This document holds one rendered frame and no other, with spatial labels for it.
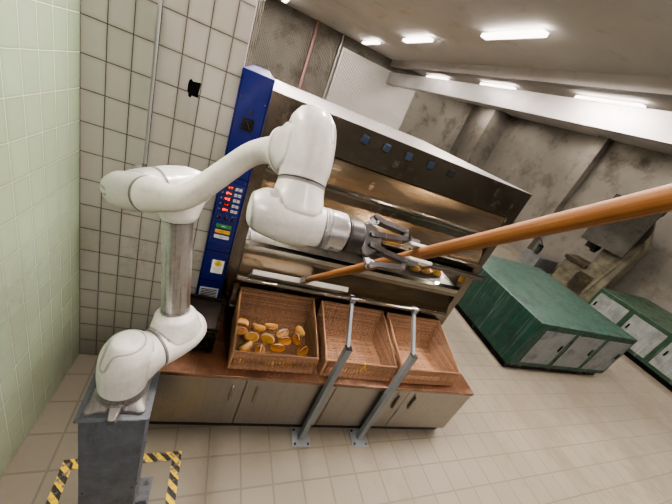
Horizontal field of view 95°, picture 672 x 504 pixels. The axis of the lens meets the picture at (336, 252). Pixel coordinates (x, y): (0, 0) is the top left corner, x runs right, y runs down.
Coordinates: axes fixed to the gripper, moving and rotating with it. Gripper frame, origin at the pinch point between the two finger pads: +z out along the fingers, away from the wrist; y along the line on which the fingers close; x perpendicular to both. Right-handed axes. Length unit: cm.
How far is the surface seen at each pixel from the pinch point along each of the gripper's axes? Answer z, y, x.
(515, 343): 325, 11, -224
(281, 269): -1, -11, -154
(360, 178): 27, -70, -103
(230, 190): -46, -45, -120
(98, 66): -114, -77, -96
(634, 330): 708, -52, -275
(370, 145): 24, -86, -89
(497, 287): 323, -62, -252
